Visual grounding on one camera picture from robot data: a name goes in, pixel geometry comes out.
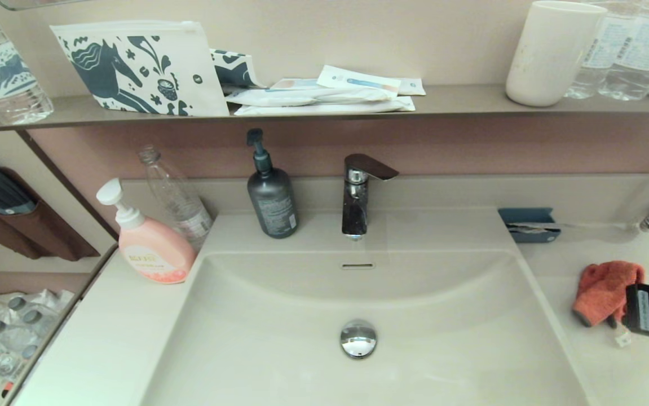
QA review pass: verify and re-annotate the empty clear plastic bottle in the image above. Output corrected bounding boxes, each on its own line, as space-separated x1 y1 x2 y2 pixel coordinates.
139 145 214 251

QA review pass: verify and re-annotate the chrome drain stopper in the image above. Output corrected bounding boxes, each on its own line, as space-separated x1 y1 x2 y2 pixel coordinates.
340 319 378 359

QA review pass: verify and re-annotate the chrome faucet body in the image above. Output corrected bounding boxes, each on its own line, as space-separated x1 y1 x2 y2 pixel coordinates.
341 169 370 241

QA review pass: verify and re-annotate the deer print water bottle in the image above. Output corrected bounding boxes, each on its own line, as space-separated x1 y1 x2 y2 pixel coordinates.
0 0 55 125

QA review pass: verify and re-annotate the brown wall shelf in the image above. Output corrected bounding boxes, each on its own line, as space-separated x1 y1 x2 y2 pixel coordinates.
0 85 649 133

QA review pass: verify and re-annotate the beige towel rail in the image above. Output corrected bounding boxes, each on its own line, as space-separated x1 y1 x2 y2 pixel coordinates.
2 244 121 406

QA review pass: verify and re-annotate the chrome faucet lever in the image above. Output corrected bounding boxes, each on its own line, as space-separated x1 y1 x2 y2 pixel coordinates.
344 153 400 182

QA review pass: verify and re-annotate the orange microfibre cloth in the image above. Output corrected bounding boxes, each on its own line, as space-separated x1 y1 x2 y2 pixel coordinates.
572 260 646 348

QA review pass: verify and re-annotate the tall white tumbler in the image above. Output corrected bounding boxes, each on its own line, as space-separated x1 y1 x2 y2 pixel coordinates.
505 1 607 108

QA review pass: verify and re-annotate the white packet blue stripe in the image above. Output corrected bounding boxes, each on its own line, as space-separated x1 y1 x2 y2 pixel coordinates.
317 65 402 94

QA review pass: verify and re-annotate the blue plastic tray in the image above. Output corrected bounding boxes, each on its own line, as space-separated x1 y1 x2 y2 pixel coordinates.
498 208 560 244

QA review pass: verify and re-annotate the pale pink packet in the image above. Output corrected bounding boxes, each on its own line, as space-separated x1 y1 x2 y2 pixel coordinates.
271 78 325 91

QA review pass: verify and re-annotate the flat white packet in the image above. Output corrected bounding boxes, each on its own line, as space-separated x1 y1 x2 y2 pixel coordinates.
234 96 417 117

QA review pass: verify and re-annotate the dark grey soap dispenser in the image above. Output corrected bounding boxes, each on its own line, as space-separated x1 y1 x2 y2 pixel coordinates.
246 129 299 239

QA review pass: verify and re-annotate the white ceramic sink basin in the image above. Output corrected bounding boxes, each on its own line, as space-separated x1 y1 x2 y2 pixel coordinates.
124 209 601 406

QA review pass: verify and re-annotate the white horse print pouch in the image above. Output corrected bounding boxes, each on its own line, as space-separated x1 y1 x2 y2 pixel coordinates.
50 21 230 118

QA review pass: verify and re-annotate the pink detergent pump bottle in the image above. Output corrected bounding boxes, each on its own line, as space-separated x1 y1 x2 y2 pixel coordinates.
96 178 198 284

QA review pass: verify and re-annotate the white label water bottle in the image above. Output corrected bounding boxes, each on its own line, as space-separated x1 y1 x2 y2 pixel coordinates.
597 0 649 102
563 0 636 100

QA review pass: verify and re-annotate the small blue print pouch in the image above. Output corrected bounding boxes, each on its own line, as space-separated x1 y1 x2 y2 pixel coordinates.
210 49 266 91

